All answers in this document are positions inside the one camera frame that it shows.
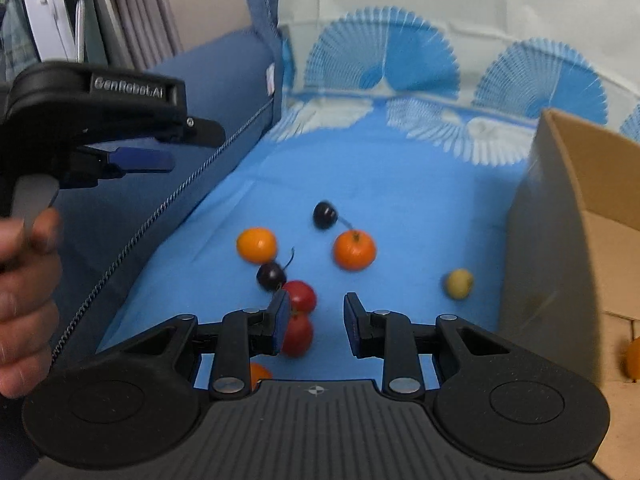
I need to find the red tomato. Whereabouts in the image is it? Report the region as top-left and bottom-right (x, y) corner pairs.
(283, 280), (317, 314)
(282, 313), (314, 358)

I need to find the dark cherry with stem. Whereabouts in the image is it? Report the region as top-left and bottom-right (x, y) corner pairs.
(256, 248), (295, 292)

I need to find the small orange tangerine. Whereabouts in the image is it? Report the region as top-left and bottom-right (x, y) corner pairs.
(236, 226), (278, 264)

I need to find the yellow-green longan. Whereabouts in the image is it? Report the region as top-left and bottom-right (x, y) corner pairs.
(444, 268), (474, 300)

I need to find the large orange tangerine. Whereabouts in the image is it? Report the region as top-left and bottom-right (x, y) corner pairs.
(624, 338), (640, 382)

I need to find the person's left hand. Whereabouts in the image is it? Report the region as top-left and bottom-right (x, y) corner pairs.
(0, 208), (62, 399)

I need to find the orange tangerine near left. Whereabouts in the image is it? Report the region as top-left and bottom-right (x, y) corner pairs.
(250, 362), (272, 390)

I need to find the blue denim sofa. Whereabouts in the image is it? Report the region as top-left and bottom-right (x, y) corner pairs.
(0, 0), (286, 480)

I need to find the orange tangerine with stem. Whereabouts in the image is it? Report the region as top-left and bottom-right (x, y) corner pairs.
(332, 218), (378, 272)

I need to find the dark cherry far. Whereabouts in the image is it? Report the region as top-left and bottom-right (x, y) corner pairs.
(312, 200), (338, 230)

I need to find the brown cardboard box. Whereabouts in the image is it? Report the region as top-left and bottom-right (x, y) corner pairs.
(499, 110), (639, 479)

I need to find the blue patterned table cloth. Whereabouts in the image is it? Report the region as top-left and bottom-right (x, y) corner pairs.
(102, 0), (639, 380)

